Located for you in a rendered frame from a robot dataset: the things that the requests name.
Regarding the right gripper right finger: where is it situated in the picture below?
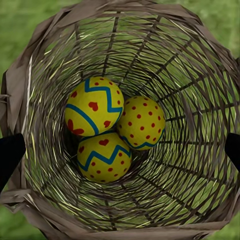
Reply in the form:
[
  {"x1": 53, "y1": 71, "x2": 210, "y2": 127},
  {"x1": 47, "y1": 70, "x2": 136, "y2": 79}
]
[{"x1": 224, "y1": 133, "x2": 240, "y2": 172}]

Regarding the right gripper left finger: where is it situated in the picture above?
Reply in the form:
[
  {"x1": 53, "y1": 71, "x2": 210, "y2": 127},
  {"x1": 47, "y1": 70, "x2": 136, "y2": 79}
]
[{"x1": 0, "y1": 133, "x2": 26, "y2": 193}]

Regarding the wicker basket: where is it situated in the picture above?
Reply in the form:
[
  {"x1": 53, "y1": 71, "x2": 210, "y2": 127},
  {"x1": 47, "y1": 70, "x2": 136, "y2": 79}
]
[{"x1": 0, "y1": 0, "x2": 240, "y2": 240}]

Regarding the easter egg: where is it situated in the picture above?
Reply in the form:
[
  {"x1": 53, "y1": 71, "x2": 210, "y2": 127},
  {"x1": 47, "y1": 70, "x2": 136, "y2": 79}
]
[
  {"x1": 65, "y1": 76, "x2": 125, "y2": 140},
  {"x1": 76, "y1": 127, "x2": 132, "y2": 184},
  {"x1": 114, "y1": 92, "x2": 167, "y2": 155}
]

